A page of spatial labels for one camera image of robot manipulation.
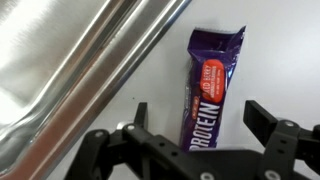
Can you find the purple protein chocolate bar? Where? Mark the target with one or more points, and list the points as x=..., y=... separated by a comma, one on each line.
x=214, y=56

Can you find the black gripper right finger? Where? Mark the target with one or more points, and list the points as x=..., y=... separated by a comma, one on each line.
x=284, y=142

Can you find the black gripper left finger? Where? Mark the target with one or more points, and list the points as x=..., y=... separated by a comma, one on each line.
x=149, y=157

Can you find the stainless steel sink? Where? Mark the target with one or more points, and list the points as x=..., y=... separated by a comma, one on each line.
x=61, y=62

